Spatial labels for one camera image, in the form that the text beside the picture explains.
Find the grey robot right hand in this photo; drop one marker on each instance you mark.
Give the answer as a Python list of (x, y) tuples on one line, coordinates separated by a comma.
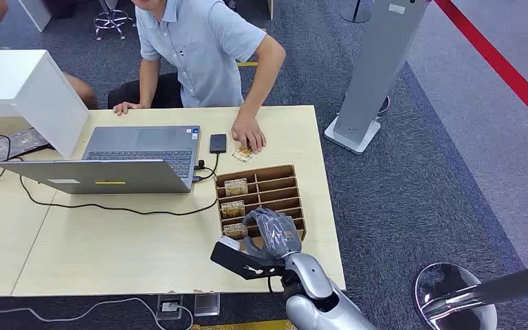
[(275, 234)]

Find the person's left hand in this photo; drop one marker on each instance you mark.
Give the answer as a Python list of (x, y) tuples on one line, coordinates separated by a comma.
[(248, 132)]

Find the person's right hand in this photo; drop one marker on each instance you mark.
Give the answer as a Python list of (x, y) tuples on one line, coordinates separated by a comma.
[(125, 107)]

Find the gold hotel key card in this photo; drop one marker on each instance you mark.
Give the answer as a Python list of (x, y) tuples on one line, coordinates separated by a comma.
[(242, 155), (235, 230), (236, 187), (232, 209)]

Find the person's right forearm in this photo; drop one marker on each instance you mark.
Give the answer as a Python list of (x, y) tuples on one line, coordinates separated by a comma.
[(149, 82)]

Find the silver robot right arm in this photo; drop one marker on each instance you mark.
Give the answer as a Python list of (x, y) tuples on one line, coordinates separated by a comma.
[(312, 284)]

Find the person's left forearm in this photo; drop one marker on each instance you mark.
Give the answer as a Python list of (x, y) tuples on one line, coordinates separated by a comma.
[(264, 82)]

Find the brown cardboard card organizer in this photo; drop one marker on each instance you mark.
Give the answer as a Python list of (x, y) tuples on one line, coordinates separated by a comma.
[(275, 186)]

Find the seated person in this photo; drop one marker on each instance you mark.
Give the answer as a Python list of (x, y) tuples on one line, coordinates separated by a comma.
[(200, 50)]

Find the black smartphone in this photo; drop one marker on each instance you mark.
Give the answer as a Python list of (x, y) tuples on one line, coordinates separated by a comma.
[(218, 143)]

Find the black stool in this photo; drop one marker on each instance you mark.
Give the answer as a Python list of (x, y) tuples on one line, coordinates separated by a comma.
[(154, 93)]

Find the grey open laptop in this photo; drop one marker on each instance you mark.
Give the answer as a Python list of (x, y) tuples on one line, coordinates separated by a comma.
[(123, 161)]

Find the chrome swivel chair base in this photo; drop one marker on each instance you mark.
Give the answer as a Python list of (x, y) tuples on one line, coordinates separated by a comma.
[(111, 20)]

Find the white box monitor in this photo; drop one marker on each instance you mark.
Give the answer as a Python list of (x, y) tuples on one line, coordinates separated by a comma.
[(27, 91)]

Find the clear plastic water bottle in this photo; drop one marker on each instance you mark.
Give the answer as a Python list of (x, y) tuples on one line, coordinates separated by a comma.
[(4, 145)]

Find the floor power socket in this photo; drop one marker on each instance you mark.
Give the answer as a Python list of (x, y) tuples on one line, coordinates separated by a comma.
[(169, 307)]

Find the white cabinet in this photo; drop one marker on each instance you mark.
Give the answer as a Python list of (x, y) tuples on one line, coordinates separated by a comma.
[(36, 12)]

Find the grey kiosk stand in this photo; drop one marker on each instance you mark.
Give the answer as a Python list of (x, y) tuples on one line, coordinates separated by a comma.
[(373, 73)]

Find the dark round stanchion base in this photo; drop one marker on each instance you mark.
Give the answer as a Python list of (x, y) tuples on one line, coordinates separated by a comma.
[(357, 11)]

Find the red barrier belt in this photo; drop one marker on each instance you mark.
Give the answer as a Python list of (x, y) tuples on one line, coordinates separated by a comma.
[(496, 61)]

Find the black bracket wrist camera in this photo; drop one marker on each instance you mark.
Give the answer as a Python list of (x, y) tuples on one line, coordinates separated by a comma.
[(241, 262)]

